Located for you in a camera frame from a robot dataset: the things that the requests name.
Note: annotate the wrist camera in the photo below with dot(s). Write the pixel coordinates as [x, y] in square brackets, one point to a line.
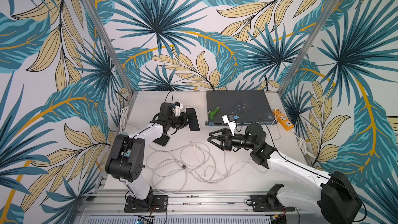
[230, 120]
[178, 108]

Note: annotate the orange power strip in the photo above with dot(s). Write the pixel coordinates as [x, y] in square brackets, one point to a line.
[281, 118]

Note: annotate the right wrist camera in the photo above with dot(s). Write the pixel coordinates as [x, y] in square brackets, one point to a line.
[230, 120]

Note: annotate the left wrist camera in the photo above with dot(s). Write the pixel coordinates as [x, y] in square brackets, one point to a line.
[178, 108]

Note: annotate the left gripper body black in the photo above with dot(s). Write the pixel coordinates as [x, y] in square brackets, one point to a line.
[183, 120]

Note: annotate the phone with light blue case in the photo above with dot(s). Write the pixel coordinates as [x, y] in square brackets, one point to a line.
[162, 141]

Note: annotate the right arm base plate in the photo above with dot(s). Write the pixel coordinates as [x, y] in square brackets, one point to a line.
[267, 203]

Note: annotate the green plastic tool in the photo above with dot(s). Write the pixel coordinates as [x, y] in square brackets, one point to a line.
[213, 113]

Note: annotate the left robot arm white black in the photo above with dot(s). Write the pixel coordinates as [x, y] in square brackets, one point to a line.
[126, 158]

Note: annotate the phone with white case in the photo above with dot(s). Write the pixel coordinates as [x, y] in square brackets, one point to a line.
[192, 120]

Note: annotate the grey network switch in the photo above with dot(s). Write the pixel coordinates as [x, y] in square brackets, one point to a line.
[249, 106]

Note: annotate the aluminium front rail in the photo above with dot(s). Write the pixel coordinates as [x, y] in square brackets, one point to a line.
[112, 202]

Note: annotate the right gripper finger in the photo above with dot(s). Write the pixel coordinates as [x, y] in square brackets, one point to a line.
[218, 142]
[219, 135]

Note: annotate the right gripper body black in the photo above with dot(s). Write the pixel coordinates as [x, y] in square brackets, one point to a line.
[228, 141]

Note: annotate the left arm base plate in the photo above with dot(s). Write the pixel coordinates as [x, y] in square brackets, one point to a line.
[153, 204]

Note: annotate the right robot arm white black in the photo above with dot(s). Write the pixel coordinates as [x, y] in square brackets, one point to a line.
[331, 195]

